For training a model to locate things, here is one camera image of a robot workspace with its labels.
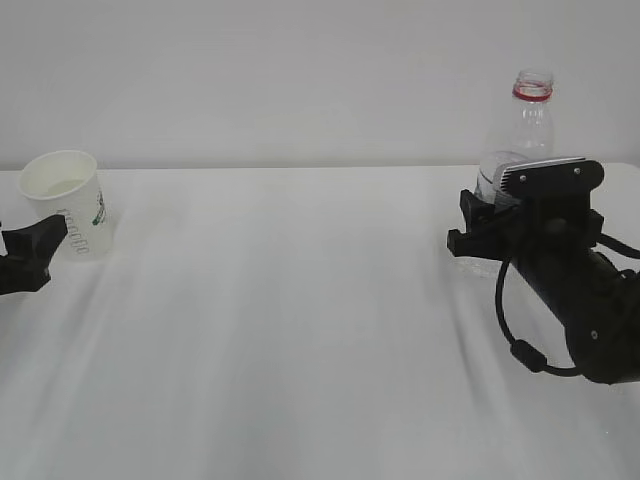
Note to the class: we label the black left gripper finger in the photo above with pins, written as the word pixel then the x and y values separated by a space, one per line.
pixel 29 251

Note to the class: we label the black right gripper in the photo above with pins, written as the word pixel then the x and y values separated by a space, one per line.
pixel 492 231

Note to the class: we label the white paper cup green logo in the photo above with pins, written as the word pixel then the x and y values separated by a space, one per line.
pixel 66 183

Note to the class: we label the clear water bottle red label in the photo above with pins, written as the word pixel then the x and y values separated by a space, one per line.
pixel 520 130

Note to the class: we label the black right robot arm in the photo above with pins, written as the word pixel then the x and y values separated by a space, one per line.
pixel 550 242

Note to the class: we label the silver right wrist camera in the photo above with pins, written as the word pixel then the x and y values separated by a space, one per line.
pixel 547 178

